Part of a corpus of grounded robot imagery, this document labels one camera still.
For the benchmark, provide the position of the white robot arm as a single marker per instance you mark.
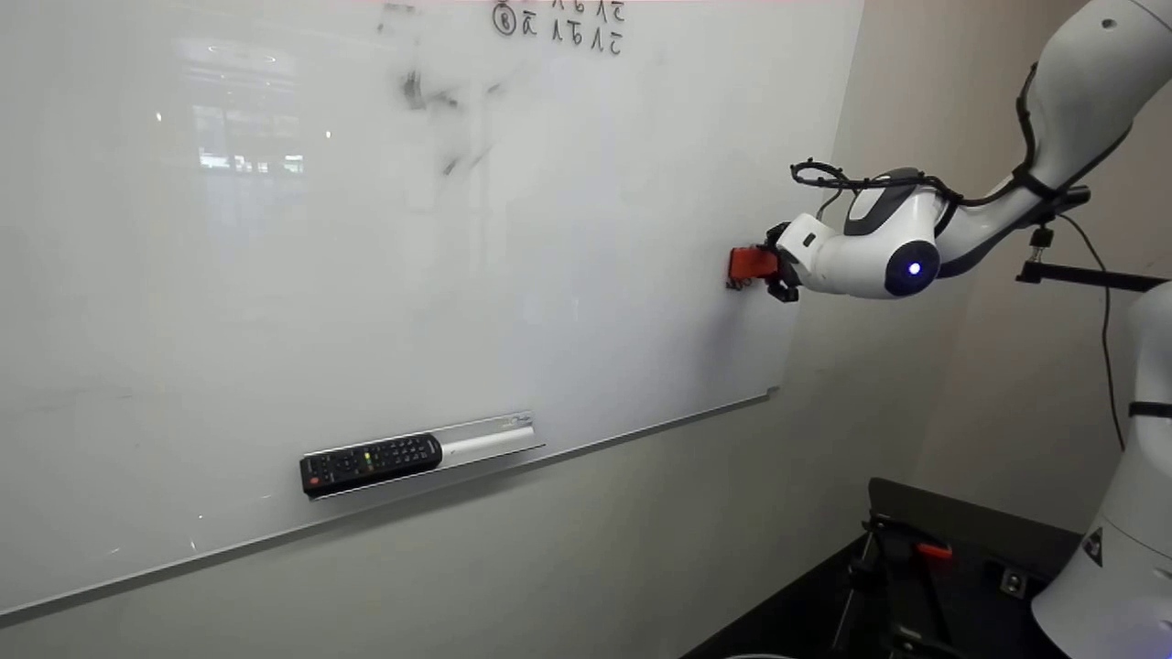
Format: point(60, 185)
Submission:
point(855, 259)

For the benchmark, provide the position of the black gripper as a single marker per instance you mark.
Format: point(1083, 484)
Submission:
point(786, 261)

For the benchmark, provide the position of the black remote control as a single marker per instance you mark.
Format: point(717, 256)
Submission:
point(373, 462)

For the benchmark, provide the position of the small black box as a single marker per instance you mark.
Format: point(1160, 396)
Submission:
point(1013, 582)

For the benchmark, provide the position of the black camera stand bar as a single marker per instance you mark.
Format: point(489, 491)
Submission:
point(1099, 275)

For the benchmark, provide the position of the large white glass whiteboard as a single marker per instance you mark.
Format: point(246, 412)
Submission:
point(369, 245)

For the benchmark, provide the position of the orange felt eraser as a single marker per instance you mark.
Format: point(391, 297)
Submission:
point(753, 267)

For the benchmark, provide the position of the black exterior camera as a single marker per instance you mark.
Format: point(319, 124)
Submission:
point(1072, 195)

